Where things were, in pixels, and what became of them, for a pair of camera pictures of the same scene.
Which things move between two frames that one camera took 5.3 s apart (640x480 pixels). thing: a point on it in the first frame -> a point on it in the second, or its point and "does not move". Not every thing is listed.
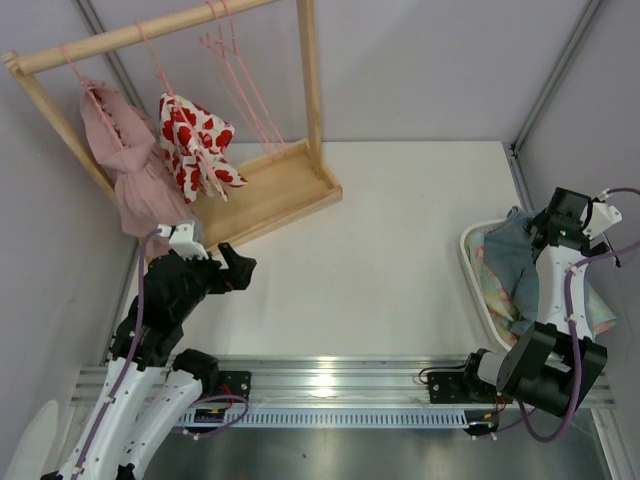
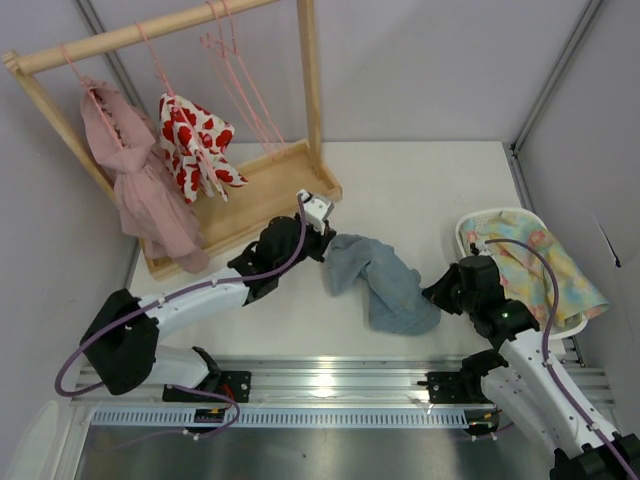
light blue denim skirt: (510, 256) -> (397, 302)
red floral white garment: (194, 143) does not move
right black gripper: (542, 232) -> (445, 290)
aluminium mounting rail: (331, 382) does not move
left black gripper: (226, 272) -> (319, 243)
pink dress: (148, 190) does not move
